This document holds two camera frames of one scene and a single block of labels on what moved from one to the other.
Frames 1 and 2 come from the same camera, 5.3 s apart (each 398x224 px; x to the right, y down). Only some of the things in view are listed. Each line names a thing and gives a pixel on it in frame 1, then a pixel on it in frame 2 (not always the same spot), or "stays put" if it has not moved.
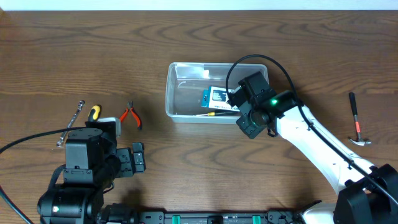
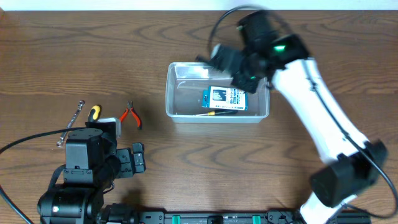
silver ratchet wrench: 81,102 stays put
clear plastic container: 186,83 stays put
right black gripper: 248,130 to 247,86
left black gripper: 126,168 stays put
